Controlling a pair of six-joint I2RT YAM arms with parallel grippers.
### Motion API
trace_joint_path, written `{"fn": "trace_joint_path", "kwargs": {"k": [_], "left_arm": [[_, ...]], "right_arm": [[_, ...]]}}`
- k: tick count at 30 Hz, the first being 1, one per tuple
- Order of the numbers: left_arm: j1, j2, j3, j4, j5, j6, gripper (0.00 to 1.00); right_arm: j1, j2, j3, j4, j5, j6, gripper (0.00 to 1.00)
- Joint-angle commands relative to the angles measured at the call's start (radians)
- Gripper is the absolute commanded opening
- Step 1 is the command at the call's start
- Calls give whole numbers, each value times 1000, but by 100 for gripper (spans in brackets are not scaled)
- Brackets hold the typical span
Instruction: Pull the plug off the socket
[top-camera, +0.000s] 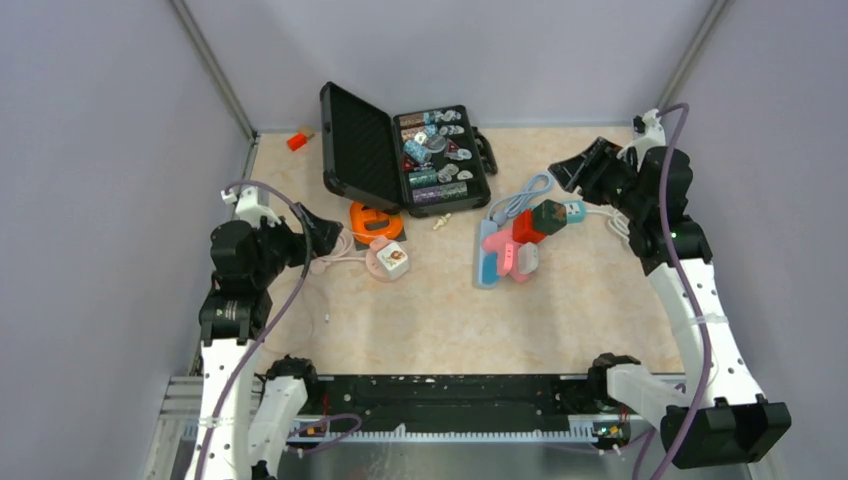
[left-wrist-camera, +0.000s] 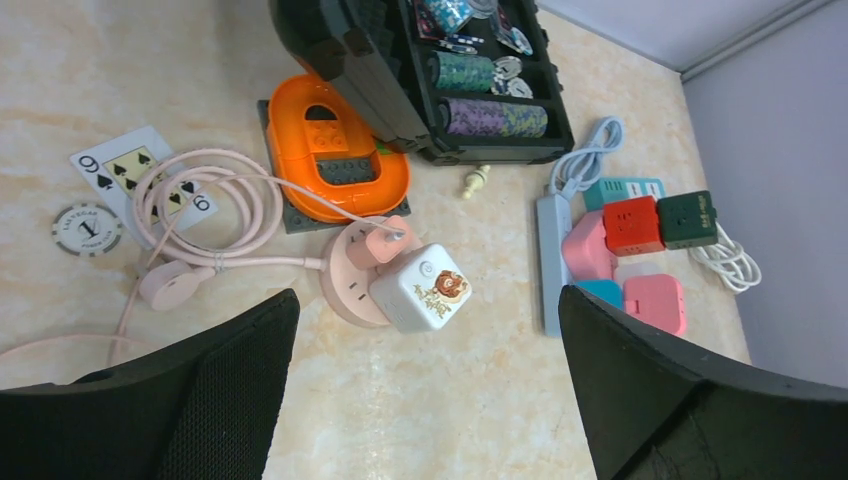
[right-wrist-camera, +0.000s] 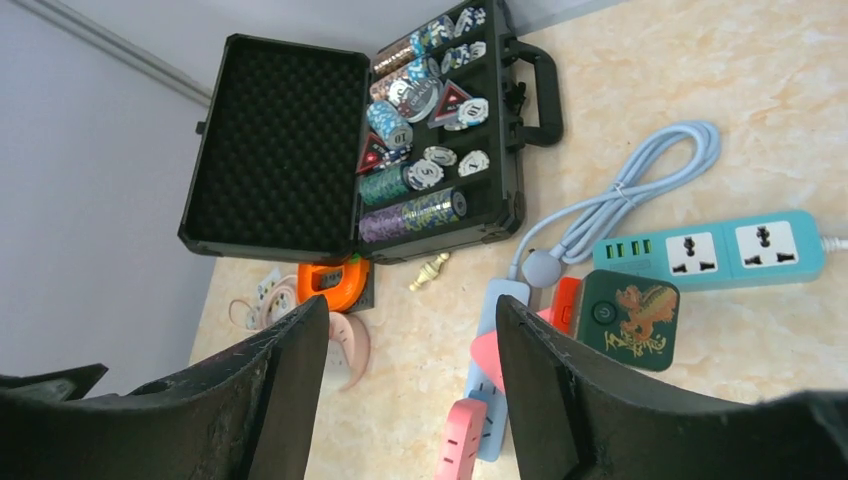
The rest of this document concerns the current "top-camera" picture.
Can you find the round pink power socket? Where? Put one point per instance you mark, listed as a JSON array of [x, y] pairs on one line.
[[383, 272]]

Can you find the red small block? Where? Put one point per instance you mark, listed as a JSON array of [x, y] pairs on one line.
[[297, 141]]

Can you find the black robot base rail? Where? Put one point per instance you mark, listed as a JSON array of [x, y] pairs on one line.
[[563, 407]]

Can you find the red cube plug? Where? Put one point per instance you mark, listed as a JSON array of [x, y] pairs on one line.
[[523, 230]]

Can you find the white cartoon plug adapter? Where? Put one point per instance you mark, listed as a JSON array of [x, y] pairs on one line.
[[389, 250]]

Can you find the orange tape dispenser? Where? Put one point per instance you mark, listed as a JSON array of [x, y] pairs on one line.
[[367, 224]]

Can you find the white charger plug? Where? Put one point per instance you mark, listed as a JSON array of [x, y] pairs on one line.
[[527, 258]]

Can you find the blue charger plug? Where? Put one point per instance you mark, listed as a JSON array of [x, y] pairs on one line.
[[488, 276]]

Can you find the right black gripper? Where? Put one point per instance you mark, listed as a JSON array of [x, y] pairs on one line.
[[587, 169]]

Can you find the dark green cube plug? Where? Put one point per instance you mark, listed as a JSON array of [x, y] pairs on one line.
[[549, 217]]

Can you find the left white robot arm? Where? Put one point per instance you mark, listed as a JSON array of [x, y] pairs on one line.
[[261, 260]]

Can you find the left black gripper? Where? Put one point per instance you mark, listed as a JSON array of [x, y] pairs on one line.
[[318, 239]]

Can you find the teal small socket adapter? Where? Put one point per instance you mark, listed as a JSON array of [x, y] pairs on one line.
[[576, 211]]

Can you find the light blue power strip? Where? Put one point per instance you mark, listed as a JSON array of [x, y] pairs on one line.
[[485, 229]]

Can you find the pink triangular power socket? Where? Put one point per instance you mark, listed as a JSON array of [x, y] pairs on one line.
[[492, 244]]

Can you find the small white plastic connector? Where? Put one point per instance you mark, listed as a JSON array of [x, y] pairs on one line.
[[441, 221]]

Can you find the pink charger plug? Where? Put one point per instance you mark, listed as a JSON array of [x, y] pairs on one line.
[[506, 258]]

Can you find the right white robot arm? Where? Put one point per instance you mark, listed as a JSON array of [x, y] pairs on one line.
[[722, 416]]

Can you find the open black carrying case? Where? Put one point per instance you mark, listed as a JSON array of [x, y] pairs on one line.
[[426, 163]]

